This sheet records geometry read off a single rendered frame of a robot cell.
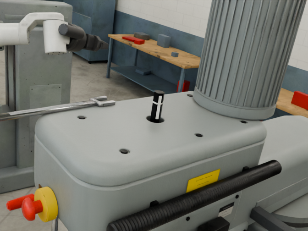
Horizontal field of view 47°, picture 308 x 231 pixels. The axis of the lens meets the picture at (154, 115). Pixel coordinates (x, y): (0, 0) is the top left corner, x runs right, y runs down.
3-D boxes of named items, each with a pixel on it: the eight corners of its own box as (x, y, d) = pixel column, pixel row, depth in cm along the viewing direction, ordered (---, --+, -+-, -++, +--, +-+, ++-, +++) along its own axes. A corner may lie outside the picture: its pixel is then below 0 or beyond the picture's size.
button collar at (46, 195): (46, 229, 61) (47, 200, 59) (33, 210, 66) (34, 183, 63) (57, 225, 63) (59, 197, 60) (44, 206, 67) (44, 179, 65)
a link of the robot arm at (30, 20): (66, 45, 113) (22, 46, 111) (63, 17, 113) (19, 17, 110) (65, 41, 107) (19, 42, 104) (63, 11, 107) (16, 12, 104)
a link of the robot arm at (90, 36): (69, 52, 131) (50, 49, 120) (74, 26, 130) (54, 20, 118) (99, 58, 127) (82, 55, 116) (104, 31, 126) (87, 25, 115)
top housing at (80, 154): (85, 263, 56) (93, 177, 50) (24, 179, 74) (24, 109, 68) (259, 185, 85) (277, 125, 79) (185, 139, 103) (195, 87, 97)
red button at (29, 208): (27, 227, 60) (27, 208, 58) (19, 213, 63) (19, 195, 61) (46, 221, 62) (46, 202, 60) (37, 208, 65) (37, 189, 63)
